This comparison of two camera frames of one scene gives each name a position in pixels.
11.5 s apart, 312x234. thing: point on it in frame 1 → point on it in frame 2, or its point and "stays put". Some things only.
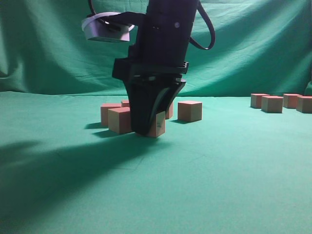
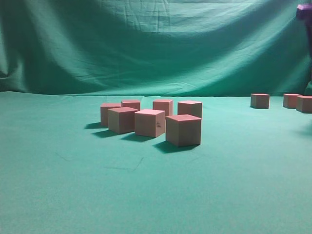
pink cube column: x=304 y=104 → x=183 y=130
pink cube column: x=272 y=104 → x=304 y=104
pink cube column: x=290 y=100 stays put
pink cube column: x=119 y=120 stays put
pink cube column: x=256 y=100 stays put
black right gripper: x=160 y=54 → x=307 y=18
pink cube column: x=104 y=108 stays put
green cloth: x=223 y=166 stays put
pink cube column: x=189 y=111 stays put
